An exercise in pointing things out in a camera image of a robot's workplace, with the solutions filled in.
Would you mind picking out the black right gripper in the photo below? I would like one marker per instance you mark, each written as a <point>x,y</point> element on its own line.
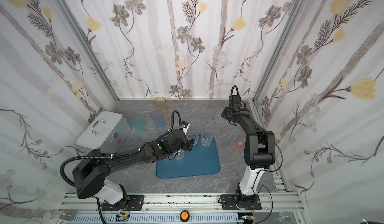
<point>229,113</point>

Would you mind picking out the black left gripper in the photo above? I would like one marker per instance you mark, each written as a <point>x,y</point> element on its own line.
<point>189,144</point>

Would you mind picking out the clear ribbed glass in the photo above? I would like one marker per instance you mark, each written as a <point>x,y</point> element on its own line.
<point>207,138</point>
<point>180,154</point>
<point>194,138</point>

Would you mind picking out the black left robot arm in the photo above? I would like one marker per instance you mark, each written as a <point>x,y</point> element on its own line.
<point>88,174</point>

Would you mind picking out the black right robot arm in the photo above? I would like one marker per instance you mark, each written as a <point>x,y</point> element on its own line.
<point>259,155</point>

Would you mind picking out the teal plastic tray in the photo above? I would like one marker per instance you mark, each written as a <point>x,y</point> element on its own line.
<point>198,162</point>

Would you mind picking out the blue plastic cup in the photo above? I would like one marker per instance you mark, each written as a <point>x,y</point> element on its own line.
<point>157,116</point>

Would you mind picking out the pink plastic cup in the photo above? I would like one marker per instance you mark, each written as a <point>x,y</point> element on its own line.
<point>240,143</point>

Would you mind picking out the yellow plastic cup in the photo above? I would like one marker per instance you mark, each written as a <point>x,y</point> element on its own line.
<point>161,103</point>

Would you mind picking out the green plastic cup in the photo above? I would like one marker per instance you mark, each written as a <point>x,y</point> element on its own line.
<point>138,123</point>

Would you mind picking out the silver metal case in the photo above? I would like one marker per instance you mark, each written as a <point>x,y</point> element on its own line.
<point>107,133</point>

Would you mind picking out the orange emergency button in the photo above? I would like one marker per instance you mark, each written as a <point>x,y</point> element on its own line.
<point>184,216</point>

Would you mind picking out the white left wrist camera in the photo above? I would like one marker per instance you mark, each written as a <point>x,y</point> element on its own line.
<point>185,127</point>

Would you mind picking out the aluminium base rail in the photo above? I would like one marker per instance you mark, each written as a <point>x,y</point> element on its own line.
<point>269,208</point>

